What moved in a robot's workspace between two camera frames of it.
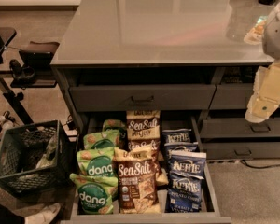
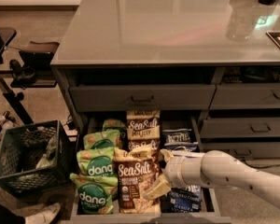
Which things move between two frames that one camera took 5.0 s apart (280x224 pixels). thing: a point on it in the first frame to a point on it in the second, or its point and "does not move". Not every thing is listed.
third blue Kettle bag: [177, 147] does not move
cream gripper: [277, 36] to [174, 171]
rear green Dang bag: [119, 125] does not move
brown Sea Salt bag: [137, 183] does not move
